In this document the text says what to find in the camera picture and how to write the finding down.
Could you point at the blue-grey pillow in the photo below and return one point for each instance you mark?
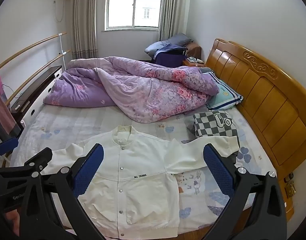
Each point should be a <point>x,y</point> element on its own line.
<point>179,39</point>

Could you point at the brown covered chair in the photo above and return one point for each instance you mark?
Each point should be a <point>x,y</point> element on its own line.
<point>194,50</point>

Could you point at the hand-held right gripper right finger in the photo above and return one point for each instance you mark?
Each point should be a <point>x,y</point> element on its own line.
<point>218,170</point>

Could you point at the wooden nightstand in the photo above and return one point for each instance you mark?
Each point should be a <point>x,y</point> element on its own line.
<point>193,64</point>

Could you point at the white snap-button jacket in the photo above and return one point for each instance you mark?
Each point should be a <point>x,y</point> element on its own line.
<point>143,160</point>

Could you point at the white rail post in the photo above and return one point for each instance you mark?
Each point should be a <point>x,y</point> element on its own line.
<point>62,45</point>

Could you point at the white framed window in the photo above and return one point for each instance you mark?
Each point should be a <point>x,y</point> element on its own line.
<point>120,5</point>

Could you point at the printed bed sheet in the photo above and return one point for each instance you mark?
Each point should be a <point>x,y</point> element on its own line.
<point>80,122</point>

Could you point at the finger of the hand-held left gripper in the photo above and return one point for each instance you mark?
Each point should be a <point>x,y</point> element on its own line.
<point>42,155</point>
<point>6,146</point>

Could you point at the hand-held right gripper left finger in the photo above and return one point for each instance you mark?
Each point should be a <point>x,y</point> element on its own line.
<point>89,172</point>

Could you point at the person's left hand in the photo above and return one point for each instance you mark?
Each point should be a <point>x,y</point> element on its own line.
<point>11,220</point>

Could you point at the wooden headboard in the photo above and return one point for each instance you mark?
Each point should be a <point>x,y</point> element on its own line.
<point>268,92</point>

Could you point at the purple floral quilt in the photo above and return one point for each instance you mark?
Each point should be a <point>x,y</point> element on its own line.
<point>143,90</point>

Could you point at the wooden wall rail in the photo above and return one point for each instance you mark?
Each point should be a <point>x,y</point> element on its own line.
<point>42,66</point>
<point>30,47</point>

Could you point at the grey striped curtain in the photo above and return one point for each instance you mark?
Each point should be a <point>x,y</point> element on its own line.
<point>85,25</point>
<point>173,12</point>

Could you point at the striped blue pillow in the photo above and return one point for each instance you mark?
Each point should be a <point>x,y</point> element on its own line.
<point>225,95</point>

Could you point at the pink towel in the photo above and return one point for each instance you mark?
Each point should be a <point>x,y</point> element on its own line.
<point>1,100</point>

